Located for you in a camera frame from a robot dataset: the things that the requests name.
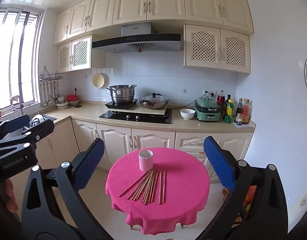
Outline black glass gas hob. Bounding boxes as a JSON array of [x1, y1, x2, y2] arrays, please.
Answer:
[[99, 109, 173, 125]]

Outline steel wall rack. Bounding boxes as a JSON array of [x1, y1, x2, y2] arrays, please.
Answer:
[[38, 66, 63, 82]]

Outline black range hood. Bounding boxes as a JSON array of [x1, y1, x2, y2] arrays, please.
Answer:
[[91, 22, 184, 54]]

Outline steel wok with lid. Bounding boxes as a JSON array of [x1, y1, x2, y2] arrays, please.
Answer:
[[138, 93, 170, 110]]

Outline green electric grill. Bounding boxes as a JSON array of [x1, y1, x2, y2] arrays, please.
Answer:
[[194, 97, 221, 122]]

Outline cream lower kitchen cabinets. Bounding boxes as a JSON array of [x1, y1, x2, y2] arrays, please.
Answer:
[[23, 115, 256, 183]]

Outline cream perforated steamer plate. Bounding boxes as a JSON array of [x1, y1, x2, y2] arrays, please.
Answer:
[[92, 73, 106, 88]]

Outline pile of wooden chopsticks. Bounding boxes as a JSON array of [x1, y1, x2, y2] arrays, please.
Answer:
[[119, 167, 166, 205]]

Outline steel pot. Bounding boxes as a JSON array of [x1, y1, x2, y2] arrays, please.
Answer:
[[30, 114, 47, 128]]

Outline black induction cooker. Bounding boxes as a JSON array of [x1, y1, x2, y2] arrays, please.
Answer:
[[105, 99, 139, 110]]

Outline pink cup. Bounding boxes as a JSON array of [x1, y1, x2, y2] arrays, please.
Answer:
[[138, 150, 154, 172]]

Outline red sauce bottle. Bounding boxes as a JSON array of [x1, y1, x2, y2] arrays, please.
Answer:
[[242, 99, 251, 125]]

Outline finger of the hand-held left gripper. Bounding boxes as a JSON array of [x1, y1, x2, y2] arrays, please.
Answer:
[[0, 115, 32, 134], [0, 119, 55, 153]]

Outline row of hanging steel ladles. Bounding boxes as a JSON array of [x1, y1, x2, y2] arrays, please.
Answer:
[[40, 80, 61, 107]]

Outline green bottle yellow cap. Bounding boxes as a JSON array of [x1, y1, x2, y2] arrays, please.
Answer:
[[224, 99, 234, 124]]

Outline barred window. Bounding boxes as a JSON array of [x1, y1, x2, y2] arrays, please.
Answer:
[[0, 6, 42, 113]]

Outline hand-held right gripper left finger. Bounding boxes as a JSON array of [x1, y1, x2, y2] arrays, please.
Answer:
[[20, 138, 105, 240]]

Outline small cream lattice cabinet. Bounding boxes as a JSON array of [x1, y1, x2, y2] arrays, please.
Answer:
[[57, 34, 92, 73]]

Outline cream upper cabinets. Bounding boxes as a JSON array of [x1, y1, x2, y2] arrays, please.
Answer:
[[53, 0, 254, 46]]

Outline dark soy sauce bottle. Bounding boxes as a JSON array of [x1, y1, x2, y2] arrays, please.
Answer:
[[236, 98, 243, 124]]

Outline stack of white bowls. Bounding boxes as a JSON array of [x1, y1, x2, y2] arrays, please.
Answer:
[[55, 96, 69, 109]]

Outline beige board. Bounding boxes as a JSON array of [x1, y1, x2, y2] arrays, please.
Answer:
[[107, 104, 170, 117]]

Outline dark bottle red label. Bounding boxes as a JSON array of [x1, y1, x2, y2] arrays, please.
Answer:
[[217, 89, 226, 107]]

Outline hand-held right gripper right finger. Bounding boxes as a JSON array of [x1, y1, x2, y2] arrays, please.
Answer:
[[196, 136, 289, 240]]

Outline wide cream lattice cabinet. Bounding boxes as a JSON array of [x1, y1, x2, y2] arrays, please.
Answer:
[[184, 24, 251, 74]]

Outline steel stockpot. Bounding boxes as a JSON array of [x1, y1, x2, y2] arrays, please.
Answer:
[[106, 84, 137, 105]]

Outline round table pink tablecloth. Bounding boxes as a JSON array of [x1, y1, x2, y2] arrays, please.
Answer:
[[105, 147, 210, 235]]

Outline person's left hand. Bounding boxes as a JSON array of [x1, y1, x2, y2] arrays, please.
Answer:
[[0, 179, 20, 214]]

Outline orange packet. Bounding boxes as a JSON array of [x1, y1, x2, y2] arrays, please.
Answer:
[[240, 185, 258, 223]]

